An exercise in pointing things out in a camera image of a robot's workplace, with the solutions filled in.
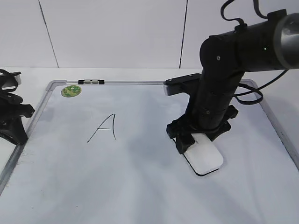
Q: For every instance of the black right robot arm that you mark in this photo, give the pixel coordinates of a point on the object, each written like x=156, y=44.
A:
x=225, y=58

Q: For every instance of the white board with grey frame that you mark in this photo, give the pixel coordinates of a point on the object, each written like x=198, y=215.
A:
x=104, y=157

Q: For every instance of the round green sticker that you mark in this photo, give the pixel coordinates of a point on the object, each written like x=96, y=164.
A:
x=71, y=91

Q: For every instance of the white board eraser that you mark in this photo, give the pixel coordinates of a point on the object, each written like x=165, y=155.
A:
x=203, y=156

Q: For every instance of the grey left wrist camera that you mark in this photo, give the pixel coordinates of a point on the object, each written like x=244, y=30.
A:
x=9, y=80

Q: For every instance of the black and silver board clip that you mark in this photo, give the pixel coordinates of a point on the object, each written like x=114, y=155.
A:
x=91, y=82

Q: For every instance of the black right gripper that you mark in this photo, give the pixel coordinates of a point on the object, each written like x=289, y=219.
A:
x=181, y=129

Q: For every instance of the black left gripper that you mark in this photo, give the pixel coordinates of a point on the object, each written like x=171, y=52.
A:
x=11, y=112

